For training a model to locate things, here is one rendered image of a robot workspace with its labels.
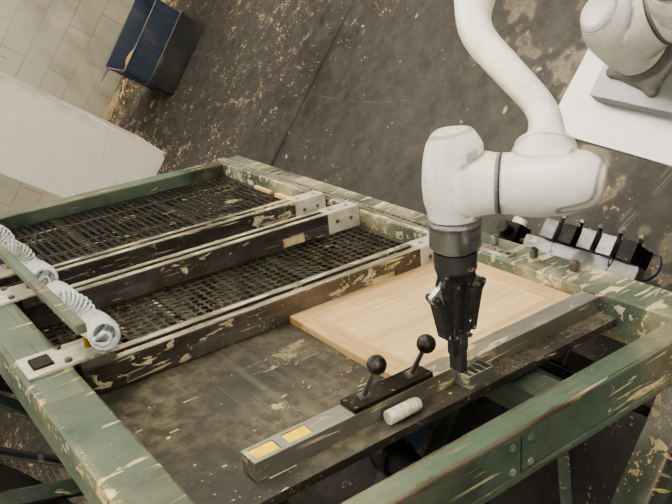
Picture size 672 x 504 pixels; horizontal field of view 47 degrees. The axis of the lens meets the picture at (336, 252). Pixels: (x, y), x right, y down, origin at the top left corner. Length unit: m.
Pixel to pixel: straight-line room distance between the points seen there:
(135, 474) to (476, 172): 0.73
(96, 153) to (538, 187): 4.70
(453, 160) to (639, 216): 1.85
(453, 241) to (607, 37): 0.91
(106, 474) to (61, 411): 0.24
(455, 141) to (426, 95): 2.73
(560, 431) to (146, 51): 5.00
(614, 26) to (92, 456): 1.51
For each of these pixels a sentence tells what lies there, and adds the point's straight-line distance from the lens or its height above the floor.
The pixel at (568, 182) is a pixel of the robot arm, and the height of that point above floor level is 1.57.
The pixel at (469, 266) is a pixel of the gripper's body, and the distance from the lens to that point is 1.34.
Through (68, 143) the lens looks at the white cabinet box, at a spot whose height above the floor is 0.68.
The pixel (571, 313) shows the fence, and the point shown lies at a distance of 1.88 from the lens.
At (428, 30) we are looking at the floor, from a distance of 4.22.
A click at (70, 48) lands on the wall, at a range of 7.01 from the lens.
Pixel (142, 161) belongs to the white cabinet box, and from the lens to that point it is 5.85.
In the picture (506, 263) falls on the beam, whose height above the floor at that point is 0.90.
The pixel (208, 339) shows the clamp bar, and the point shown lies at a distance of 1.85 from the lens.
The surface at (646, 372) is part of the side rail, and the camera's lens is 1.71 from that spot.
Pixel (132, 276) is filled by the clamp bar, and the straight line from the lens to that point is 2.21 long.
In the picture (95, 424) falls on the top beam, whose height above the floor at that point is 1.87.
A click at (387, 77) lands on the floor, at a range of 4.27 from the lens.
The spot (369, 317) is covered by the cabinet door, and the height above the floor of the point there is 1.24.
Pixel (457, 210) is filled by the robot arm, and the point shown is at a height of 1.63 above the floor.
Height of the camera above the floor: 2.55
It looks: 40 degrees down
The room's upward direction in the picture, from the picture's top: 66 degrees counter-clockwise
